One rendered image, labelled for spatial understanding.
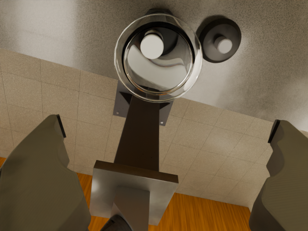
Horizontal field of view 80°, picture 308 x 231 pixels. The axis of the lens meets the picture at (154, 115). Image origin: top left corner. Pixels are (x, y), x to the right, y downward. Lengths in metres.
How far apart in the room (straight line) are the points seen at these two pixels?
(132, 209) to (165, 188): 0.14
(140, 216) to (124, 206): 0.06
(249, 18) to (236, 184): 2.14
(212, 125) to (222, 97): 1.26
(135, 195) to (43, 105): 1.35
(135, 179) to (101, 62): 0.44
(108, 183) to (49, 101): 1.22
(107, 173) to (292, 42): 0.66
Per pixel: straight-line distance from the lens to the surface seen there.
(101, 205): 0.90
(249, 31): 0.50
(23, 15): 0.54
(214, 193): 2.52
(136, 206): 0.74
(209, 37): 0.43
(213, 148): 1.96
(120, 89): 1.54
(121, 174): 0.72
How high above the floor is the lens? 1.39
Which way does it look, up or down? 57 degrees down
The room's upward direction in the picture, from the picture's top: 177 degrees counter-clockwise
